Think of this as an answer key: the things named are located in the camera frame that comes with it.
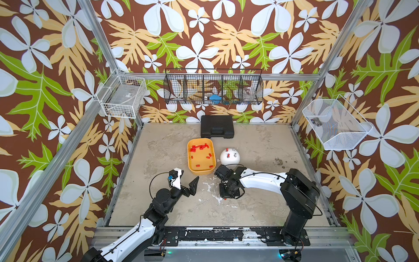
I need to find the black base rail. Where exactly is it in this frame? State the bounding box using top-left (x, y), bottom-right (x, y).
top-left (154, 227), bottom-right (311, 247)

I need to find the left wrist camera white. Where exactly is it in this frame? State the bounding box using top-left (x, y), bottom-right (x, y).
top-left (168, 168), bottom-right (183, 190)

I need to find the white mesh basket right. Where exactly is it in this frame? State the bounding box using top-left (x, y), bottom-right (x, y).
top-left (302, 95), bottom-right (373, 151)

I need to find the black wire wall basket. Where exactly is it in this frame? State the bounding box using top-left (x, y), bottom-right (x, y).
top-left (163, 68), bottom-right (264, 105)

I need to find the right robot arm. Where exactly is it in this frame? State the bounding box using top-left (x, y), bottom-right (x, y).
top-left (215, 165), bottom-right (320, 246)

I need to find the white sphere with screws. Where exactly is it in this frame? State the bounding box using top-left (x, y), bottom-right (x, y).
top-left (220, 148), bottom-right (241, 165)

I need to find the red sleeve pile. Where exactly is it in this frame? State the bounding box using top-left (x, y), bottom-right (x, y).
top-left (188, 143), bottom-right (215, 171)

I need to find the white wire basket left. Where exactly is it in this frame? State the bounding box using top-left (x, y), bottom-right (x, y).
top-left (97, 71), bottom-right (147, 119)

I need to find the black plastic tool case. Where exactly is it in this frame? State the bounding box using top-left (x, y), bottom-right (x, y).
top-left (200, 115), bottom-right (235, 139)

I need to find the yellow plastic tray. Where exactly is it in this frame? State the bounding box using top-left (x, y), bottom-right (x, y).
top-left (187, 138), bottom-right (216, 176)

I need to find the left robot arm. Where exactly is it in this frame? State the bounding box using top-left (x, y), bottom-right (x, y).
top-left (81, 177), bottom-right (199, 262)

